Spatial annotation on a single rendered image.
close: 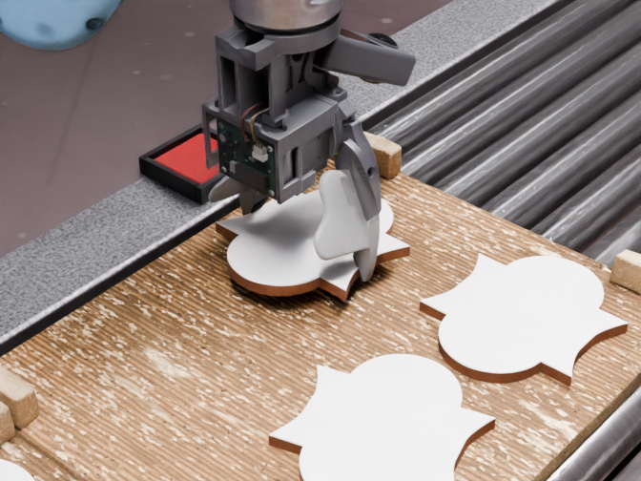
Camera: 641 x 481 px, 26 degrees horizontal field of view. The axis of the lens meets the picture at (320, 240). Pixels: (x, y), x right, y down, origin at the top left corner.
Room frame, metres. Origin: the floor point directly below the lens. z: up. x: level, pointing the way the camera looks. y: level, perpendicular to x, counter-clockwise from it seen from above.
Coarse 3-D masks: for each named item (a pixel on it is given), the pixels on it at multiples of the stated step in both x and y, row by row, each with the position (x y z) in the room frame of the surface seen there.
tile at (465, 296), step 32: (480, 256) 0.84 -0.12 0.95; (544, 256) 0.84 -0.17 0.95; (480, 288) 0.80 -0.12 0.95; (512, 288) 0.80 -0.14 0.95; (544, 288) 0.80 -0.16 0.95; (576, 288) 0.80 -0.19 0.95; (448, 320) 0.77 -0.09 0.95; (480, 320) 0.77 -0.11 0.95; (512, 320) 0.77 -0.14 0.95; (544, 320) 0.77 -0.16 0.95; (576, 320) 0.77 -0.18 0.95; (608, 320) 0.77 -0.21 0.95; (448, 352) 0.73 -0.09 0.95; (480, 352) 0.73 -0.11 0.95; (512, 352) 0.73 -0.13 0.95; (544, 352) 0.73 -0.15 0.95; (576, 352) 0.73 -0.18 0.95
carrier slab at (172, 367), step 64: (384, 192) 0.95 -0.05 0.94; (192, 256) 0.86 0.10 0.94; (448, 256) 0.86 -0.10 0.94; (512, 256) 0.86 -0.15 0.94; (576, 256) 0.86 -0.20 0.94; (64, 320) 0.78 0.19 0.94; (128, 320) 0.78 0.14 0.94; (192, 320) 0.78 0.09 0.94; (256, 320) 0.78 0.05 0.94; (320, 320) 0.78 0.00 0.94; (384, 320) 0.78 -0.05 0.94; (640, 320) 0.78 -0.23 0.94; (64, 384) 0.71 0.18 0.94; (128, 384) 0.71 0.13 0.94; (192, 384) 0.71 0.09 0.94; (256, 384) 0.71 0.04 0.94; (512, 384) 0.71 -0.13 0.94; (576, 384) 0.71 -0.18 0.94; (640, 384) 0.73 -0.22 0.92; (64, 448) 0.65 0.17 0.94; (128, 448) 0.65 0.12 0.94; (192, 448) 0.65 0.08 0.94; (256, 448) 0.65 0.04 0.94; (512, 448) 0.65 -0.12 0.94; (576, 448) 0.66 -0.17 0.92
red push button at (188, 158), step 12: (180, 144) 1.03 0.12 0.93; (192, 144) 1.03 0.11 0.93; (216, 144) 1.03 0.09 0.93; (168, 156) 1.01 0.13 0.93; (180, 156) 1.01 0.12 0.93; (192, 156) 1.01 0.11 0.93; (204, 156) 1.01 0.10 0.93; (180, 168) 0.99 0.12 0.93; (192, 168) 0.99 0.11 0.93; (204, 168) 0.99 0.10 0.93; (216, 168) 0.99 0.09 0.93; (204, 180) 0.97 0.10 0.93
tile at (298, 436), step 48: (336, 384) 0.70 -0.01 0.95; (384, 384) 0.70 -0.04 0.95; (432, 384) 0.70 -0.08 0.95; (288, 432) 0.65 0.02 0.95; (336, 432) 0.65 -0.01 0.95; (384, 432) 0.65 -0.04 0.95; (432, 432) 0.65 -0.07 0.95; (480, 432) 0.66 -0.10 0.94; (336, 480) 0.61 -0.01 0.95; (384, 480) 0.61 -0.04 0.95; (432, 480) 0.61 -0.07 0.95
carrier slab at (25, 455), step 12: (12, 444) 0.65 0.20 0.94; (24, 444) 0.65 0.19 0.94; (0, 456) 0.64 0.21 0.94; (12, 456) 0.64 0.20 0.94; (24, 456) 0.64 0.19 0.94; (36, 456) 0.64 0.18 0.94; (24, 468) 0.63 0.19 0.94; (36, 468) 0.63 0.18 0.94; (48, 468) 0.63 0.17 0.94; (60, 468) 0.63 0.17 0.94; (36, 480) 0.62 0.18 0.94; (48, 480) 0.62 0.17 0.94; (60, 480) 0.62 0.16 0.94; (72, 480) 0.62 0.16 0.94
